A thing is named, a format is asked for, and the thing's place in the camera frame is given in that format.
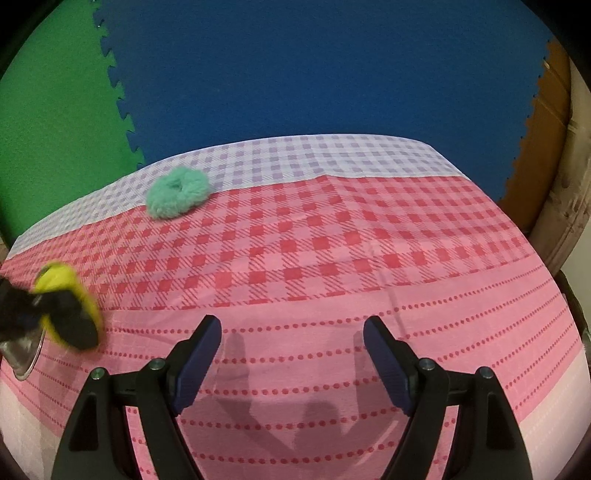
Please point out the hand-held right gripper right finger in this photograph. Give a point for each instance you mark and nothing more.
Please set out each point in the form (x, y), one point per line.
(388, 364)

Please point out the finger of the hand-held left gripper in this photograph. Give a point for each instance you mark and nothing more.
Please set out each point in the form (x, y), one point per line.
(74, 323)

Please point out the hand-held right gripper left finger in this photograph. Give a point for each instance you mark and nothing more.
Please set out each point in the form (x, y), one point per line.
(196, 364)

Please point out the yellow scrunchie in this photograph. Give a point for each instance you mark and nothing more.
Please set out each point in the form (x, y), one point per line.
(57, 277)

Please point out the clear glass lid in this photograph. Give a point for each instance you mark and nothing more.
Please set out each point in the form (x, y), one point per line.
(21, 360)

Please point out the pink checked tablecloth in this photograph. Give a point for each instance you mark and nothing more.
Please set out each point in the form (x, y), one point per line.
(323, 258)

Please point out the teal fluffy scrunchie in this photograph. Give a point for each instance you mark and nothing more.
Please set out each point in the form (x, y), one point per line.
(161, 203)

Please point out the green foam mat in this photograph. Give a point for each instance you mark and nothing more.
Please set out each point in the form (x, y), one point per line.
(55, 115)

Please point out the brown foam mat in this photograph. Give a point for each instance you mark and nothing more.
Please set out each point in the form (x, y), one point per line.
(540, 138)

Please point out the blue foam mat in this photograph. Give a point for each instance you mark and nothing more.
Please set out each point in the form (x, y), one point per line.
(323, 69)

